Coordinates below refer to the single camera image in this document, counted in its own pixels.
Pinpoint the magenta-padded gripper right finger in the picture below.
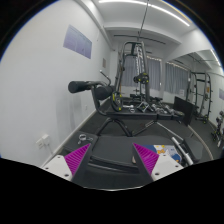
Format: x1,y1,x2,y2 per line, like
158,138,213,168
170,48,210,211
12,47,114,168
131,142,185,183

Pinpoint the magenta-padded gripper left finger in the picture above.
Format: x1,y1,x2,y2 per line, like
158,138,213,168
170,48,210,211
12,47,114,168
42,142,98,184

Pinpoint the blue orange printed towel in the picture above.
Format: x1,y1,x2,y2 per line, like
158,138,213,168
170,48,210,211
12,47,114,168
143,143,184,165

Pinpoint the black padded workout bench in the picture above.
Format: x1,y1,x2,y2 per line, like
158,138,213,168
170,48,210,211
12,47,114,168
61,131,204,188

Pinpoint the black bench with leg rollers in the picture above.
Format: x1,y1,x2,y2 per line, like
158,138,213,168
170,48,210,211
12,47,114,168
68,79,186,138

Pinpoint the black flat panel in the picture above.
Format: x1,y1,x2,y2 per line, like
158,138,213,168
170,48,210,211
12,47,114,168
173,95,195,127

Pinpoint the black yellow-marked weight plate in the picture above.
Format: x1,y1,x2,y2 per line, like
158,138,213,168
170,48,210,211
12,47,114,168
133,72,150,85
110,91,124,113

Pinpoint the black yellow exercise machine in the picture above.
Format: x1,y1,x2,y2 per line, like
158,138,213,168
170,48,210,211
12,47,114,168
210,111,224,148

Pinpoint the black squat rack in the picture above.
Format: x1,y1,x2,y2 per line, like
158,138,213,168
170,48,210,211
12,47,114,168
186,71,214,124

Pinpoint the grey window curtain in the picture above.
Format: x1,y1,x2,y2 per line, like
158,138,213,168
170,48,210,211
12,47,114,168
120,54,163,91
164,62,191,94

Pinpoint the long ceiling light strip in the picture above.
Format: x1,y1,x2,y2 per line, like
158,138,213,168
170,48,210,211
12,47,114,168
98,0,191,27
209,49,223,68

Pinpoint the silver key ring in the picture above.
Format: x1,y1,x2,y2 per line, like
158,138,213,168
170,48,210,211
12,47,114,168
77,133,95,145

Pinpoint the white wall socket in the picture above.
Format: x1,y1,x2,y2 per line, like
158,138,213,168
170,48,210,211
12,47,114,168
35,133,51,150

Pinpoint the grey triangle row handle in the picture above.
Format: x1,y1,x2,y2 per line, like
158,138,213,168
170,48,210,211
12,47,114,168
136,101,152,113

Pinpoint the grey cable weight machine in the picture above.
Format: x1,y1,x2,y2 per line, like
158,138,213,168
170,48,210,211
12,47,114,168
113,40,164,105

